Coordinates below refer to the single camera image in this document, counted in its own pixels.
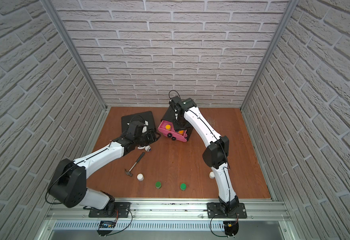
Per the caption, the pink top drawer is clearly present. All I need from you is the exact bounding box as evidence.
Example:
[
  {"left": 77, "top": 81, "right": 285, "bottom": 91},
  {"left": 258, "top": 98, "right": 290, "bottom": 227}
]
[{"left": 158, "top": 121, "right": 189, "bottom": 143}]

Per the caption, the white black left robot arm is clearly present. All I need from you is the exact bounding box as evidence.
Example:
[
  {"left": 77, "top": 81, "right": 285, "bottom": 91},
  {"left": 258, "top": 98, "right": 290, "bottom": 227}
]
[{"left": 46, "top": 129, "right": 161, "bottom": 213}]

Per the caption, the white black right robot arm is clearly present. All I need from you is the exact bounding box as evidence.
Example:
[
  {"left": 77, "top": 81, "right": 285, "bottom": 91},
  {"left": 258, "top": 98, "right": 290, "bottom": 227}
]
[{"left": 169, "top": 96, "right": 239, "bottom": 215}]

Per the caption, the black drawer cabinet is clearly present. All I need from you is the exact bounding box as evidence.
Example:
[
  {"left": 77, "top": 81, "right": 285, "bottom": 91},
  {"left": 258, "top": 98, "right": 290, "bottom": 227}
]
[{"left": 161, "top": 107, "right": 193, "bottom": 131}]

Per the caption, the green paint bottle left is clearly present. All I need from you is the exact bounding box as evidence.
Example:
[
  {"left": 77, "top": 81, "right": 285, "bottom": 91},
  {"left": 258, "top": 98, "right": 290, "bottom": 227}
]
[{"left": 155, "top": 181, "right": 162, "bottom": 189}]

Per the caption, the green paint bottle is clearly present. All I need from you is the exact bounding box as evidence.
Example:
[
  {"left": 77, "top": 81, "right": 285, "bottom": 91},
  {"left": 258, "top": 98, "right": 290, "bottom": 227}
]
[
  {"left": 155, "top": 181, "right": 162, "bottom": 189},
  {"left": 180, "top": 183, "right": 186, "bottom": 191}
]

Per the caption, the green paint bottle right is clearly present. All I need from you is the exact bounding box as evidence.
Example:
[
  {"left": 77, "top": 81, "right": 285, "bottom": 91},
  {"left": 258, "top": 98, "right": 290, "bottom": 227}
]
[{"left": 180, "top": 183, "right": 186, "bottom": 191}]

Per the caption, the white pipe fitting brass thread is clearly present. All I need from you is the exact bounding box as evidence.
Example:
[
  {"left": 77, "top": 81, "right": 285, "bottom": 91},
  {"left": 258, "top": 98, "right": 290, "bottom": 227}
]
[{"left": 138, "top": 145, "right": 152, "bottom": 152}]

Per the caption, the black plastic tool case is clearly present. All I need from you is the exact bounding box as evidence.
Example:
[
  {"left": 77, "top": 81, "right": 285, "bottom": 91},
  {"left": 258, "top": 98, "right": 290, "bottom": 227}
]
[{"left": 121, "top": 111, "right": 156, "bottom": 138}]

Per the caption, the left electronics board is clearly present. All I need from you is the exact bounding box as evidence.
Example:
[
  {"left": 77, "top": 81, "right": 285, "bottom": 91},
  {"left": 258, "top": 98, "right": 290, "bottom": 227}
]
[{"left": 97, "top": 221, "right": 117, "bottom": 237}]

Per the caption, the electronics board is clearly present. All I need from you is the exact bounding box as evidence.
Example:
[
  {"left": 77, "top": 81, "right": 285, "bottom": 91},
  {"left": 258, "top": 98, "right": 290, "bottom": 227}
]
[
  {"left": 223, "top": 221, "right": 239, "bottom": 237},
  {"left": 97, "top": 221, "right": 117, "bottom": 237}
]

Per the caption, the right electronics board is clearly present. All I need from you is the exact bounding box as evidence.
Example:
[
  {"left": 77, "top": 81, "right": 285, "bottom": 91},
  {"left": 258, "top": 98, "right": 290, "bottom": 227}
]
[{"left": 223, "top": 221, "right": 239, "bottom": 237}]

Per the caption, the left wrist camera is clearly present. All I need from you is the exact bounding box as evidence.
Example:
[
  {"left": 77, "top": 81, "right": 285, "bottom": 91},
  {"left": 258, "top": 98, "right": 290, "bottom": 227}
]
[{"left": 128, "top": 121, "right": 147, "bottom": 136}]

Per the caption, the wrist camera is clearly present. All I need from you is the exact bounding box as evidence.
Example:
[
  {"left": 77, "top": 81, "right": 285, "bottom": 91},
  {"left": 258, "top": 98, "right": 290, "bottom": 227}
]
[
  {"left": 128, "top": 121, "right": 147, "bottom": 136},
  {"left": 169, "top": 96, "right": 182, "bottom": 112}
]

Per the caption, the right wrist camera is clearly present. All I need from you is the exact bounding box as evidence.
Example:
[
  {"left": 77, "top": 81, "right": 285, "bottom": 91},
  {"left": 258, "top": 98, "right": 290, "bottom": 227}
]
[{"left": 169, "top": 96, "right": 182, "bottom": 112}]

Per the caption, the hammer with black handle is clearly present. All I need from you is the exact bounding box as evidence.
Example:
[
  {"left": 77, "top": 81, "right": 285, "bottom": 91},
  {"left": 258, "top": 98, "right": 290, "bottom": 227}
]
[{"left": 125, "top": 153, "right": 146, "bottom": 177}]

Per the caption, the aluminium left floor rail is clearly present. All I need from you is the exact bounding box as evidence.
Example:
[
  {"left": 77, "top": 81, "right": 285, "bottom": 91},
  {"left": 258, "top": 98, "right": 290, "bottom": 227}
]
[{"left": 59, "top": 107, "right": 110, "bottom": 200}]

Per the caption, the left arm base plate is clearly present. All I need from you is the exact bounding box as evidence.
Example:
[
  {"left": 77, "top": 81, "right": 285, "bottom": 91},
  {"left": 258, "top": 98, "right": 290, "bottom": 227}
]
[{"left": 89, "top": 202, "right": 131, "bottom": 219}]

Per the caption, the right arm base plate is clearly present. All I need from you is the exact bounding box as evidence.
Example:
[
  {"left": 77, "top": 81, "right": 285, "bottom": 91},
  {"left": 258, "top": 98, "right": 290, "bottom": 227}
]
[{"left": 206, "top": 202, "right": 247, "bottom": 219}]

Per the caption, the aluminium front rail frame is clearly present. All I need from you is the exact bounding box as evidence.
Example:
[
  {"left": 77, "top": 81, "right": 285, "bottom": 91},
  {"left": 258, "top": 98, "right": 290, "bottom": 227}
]
[{"left": 36, "top": 198, "right": 298, "bottom": 240}]

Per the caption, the aluminium corner post left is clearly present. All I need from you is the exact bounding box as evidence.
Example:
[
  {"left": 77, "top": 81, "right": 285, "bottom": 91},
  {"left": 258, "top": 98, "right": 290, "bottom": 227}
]
[{"left": 41, "top": 0, "right": 107, "bottom": 110}]

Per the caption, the aluminium corner post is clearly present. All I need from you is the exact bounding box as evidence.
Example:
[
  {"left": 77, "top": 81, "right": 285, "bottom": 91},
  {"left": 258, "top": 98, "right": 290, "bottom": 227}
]
[
  {"left": 240, "top": 0, "right": 299, "bottom": 111},
  {"left": 41, "top": 0, "right": 107, "bottom": 110}
]

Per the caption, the aluminium corner post right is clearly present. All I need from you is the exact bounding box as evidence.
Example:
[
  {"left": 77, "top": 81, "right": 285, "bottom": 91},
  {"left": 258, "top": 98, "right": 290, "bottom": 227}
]
[{"left": 240, "top": 0, "right": 299, "bottom": 111}]

